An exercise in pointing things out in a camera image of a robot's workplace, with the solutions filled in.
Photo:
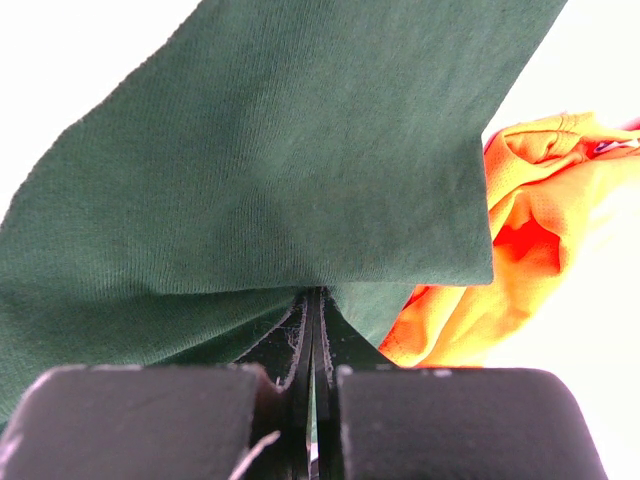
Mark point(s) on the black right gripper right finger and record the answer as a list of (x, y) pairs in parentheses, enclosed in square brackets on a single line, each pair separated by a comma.
[(376, 420)]

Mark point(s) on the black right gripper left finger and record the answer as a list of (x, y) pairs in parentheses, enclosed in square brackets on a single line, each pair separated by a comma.
[(248, 419)]

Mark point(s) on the cream and green t-shirt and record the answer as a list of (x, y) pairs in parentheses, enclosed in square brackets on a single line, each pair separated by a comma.
[(267, 147)]

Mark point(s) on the orange t-shirt on table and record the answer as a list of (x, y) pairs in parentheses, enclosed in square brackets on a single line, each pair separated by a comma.
[(543, 179)]

